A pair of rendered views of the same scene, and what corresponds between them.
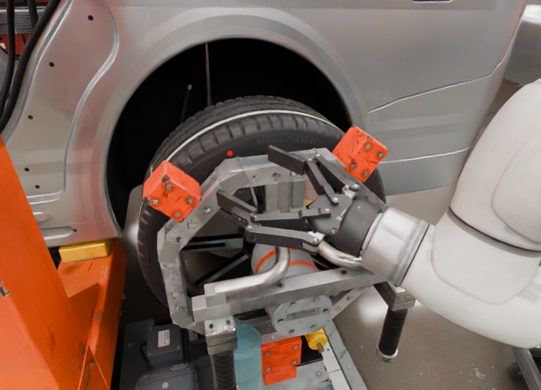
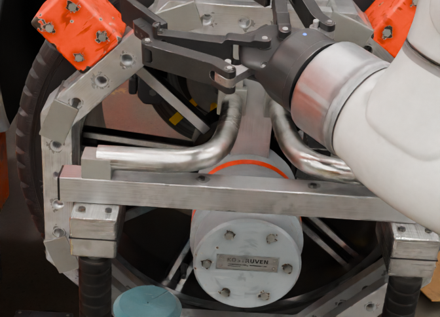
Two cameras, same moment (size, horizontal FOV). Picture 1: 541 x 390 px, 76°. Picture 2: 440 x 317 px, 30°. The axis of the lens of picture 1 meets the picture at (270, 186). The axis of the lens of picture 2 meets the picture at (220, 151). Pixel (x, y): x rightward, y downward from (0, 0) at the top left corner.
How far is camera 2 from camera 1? 0.38 m
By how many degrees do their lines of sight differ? 12
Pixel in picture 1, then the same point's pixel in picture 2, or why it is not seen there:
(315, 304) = (269, 250)
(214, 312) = (91, 190)
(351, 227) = (283, 57)
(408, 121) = not seen: outside the picture
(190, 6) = not seen: outside the picture
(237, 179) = (181, 15)
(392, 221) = (338, 52)
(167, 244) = (57, 107)
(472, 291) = (401, 139)
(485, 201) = (427, 8)
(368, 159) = not seen: hidden behind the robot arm
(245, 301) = (141, 186)
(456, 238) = (397, 66)
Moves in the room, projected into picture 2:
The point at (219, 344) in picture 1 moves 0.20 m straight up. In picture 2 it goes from (88, 239) to (86, 61)
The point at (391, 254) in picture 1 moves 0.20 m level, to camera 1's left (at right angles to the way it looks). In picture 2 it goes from (322, 93) to (97, 55)
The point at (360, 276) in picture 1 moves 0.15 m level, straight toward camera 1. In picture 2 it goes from (337, 196) to (261, 259)
